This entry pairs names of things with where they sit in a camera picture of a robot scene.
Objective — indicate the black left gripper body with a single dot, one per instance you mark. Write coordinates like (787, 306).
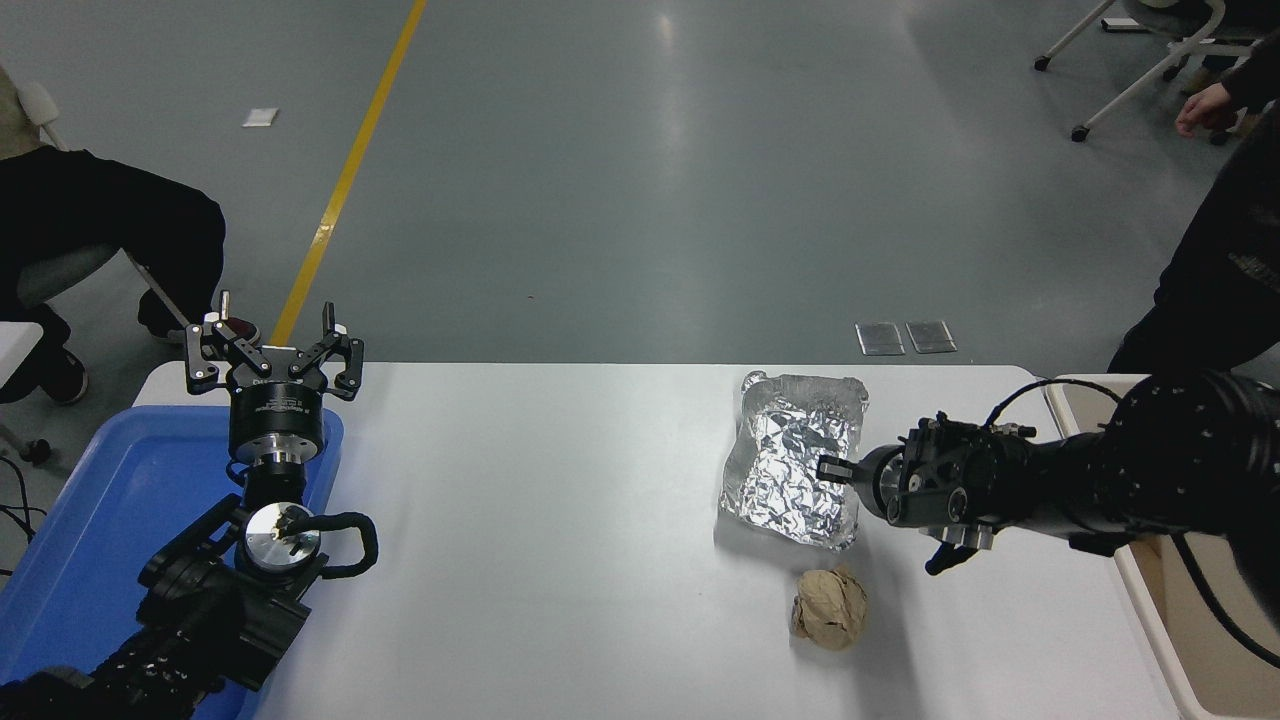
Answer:
(278, 418)

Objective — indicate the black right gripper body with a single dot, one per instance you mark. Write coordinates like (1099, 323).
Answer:
(878, 482)

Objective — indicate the silver foil tray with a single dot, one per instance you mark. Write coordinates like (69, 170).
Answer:
(780, 470)

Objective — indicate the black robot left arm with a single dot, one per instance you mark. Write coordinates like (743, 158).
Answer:
(210, 620)

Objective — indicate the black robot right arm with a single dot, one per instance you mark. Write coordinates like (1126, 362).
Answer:
(1180, 450)

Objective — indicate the metal floor plate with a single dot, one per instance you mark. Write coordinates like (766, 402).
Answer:
(930, 335)
(880, 338)

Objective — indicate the standing person's right hand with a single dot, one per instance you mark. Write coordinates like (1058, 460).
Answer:
(1208, 108)

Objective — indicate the crumpled tan paper ball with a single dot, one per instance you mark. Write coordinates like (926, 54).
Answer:
(830, 610)

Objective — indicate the white flat board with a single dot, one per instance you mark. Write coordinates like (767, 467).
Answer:
(15, 350)

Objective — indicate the blue plastic tray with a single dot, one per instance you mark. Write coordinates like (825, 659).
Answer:
(100, 520)

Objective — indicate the large pale bin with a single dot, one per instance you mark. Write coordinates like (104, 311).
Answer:
(1165, 645)

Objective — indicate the white wheeled chair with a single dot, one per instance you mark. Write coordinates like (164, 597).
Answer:
(1079, 132)

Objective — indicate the standing person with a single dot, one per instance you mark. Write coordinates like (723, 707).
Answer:
(1230, 260)

